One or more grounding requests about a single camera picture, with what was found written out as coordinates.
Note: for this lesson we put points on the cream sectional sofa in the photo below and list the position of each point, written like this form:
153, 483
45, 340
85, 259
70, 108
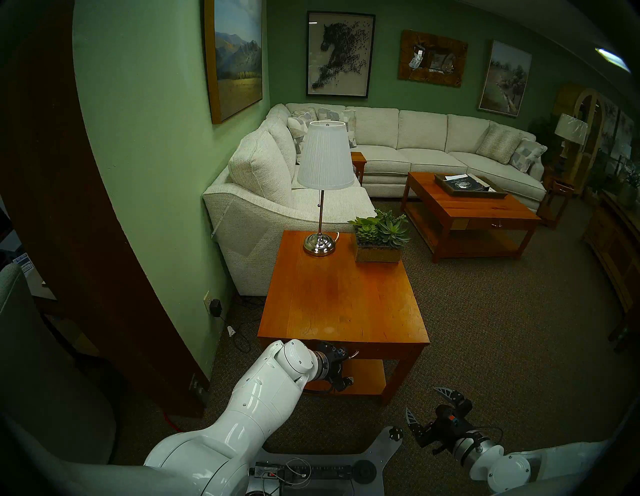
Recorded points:
410, 137

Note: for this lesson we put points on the orange wooden end table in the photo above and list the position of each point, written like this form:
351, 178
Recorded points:
345, 295

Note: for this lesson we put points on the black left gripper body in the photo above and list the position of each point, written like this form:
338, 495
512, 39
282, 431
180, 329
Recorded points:
334, 367

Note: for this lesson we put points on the potted green plant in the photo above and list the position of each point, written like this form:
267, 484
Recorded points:
629, 192

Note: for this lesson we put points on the small grey patterned pillow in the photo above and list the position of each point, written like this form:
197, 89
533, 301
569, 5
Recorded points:
302, 114

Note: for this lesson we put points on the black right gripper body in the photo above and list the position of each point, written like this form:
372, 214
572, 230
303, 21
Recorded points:
445, 427

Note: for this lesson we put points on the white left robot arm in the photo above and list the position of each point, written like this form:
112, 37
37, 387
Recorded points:
260, 400

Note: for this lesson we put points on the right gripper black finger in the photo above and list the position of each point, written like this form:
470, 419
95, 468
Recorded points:
450, 395
411, 422

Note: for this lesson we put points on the mountain landscape painting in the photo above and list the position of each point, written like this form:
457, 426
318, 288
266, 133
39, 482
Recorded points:
237, 60

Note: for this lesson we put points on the white labelled carton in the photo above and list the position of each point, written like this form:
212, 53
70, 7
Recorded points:
22, 264

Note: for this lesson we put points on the dark wooden tray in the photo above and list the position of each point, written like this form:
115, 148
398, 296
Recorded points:
495, 193

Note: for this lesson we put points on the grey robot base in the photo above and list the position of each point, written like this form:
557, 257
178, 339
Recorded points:
380, 450

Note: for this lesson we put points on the brown wooden sideboard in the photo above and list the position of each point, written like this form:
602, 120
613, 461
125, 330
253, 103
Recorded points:
615, 247

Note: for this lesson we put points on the dark wooden side table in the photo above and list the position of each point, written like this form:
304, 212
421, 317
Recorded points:
560, 189

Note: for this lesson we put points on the grey patch patterned pillow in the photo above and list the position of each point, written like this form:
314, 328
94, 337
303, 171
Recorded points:
349, 122
527, 156

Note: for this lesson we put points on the arched light wooden cabinet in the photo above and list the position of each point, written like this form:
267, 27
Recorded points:
594, 102

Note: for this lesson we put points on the dark brown wooden door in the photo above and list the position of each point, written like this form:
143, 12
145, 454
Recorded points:
75, 250

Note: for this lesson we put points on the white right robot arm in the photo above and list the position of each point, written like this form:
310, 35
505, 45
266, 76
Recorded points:
530, 467

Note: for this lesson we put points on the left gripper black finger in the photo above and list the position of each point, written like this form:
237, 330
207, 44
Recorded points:
348, 382

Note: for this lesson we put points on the orange wooden coffee table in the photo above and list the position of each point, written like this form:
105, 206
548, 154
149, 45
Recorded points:
467, 210

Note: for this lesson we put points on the table lamp white pleated shade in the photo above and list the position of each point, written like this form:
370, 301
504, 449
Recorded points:
325, 155

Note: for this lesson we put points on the beige striped pillow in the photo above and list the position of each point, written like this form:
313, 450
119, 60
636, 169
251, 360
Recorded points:
500, 143

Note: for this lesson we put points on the black power adapter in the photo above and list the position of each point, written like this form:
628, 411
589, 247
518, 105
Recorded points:
216, 307

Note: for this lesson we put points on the lamp with wrapped white shade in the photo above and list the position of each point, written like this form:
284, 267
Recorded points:
571, 127

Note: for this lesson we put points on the black book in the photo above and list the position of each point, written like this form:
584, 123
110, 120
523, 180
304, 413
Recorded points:
465, 184

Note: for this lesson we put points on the rustic wooden framed mirror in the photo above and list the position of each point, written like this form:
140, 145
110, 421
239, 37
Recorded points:
407, 62

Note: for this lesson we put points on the black power strip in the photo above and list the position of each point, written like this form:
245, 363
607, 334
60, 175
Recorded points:
325, 471

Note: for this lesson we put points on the beige wall outlet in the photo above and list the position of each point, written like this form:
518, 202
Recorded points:
206, 300

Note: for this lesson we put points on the ceiling light panel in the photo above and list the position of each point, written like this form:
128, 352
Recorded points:
612, 59

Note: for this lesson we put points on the succulent plant in wooden box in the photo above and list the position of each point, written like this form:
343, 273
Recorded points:
380, 235

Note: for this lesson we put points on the tree landscape painting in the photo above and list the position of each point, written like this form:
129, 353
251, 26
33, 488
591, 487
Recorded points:
505, 77

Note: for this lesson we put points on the grey upholstered chair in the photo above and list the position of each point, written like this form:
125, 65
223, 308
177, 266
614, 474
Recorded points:
50, 390

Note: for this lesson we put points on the small wooden side table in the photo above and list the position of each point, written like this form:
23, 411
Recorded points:
359, 159

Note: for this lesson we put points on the black framed horse artwork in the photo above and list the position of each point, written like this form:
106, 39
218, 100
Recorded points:
340, 55

